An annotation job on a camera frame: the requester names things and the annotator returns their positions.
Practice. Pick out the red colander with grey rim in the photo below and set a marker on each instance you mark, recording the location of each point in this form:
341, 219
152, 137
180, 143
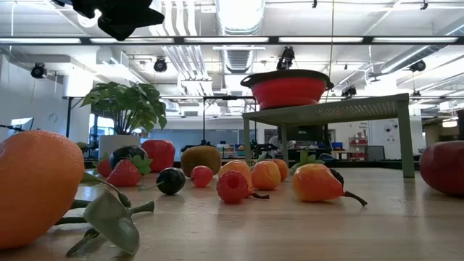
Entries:
290, 90

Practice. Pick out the dark red round fruit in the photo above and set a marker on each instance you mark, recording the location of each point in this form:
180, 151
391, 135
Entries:
444, 168

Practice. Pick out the red cherry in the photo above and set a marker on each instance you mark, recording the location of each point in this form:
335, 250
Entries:
202, 176

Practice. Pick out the brown kiwi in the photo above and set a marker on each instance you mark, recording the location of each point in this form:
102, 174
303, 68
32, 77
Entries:
201, 159

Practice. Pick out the large bright red fruit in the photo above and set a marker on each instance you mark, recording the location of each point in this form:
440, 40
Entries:
159, 154

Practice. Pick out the orange apricot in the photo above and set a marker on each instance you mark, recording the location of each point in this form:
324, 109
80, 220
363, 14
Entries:
237, 167
265, 175

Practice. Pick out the green plant in white pot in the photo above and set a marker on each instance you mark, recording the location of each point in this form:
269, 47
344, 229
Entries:
127, 105

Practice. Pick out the black beam with light strips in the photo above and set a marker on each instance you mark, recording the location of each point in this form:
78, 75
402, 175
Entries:
273, 40

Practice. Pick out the blackberry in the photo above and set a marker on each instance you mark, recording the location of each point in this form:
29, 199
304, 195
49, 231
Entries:
338, 175

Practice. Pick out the black overhead camera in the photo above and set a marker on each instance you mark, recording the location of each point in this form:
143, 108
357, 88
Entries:
286, 58

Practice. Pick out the green perforated metal shelf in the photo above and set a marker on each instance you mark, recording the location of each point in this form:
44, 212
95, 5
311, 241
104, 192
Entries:
326, 110

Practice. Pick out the orange pear with stem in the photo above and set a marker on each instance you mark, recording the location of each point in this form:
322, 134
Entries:
315, 183

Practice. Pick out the red raspberry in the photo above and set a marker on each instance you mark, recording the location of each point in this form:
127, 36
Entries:
232, 186

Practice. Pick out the silver ventilation duct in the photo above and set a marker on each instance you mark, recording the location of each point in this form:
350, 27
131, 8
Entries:
239, 18

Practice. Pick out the black ceiling spotlight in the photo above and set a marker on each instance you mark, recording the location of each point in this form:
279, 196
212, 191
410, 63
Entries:
38, 70
418, 66
349, 91
160, 64

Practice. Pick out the black aluminium table frame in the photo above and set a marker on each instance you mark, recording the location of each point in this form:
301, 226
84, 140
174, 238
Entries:
373, 165

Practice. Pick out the dark purple plum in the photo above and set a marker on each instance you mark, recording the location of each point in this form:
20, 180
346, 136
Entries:
123, 152

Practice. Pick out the orange tangerine with green leaves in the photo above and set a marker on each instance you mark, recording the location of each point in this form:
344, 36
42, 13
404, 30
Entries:
36, 181

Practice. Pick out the small orange red peach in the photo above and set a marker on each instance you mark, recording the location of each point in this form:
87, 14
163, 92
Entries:
283, 168

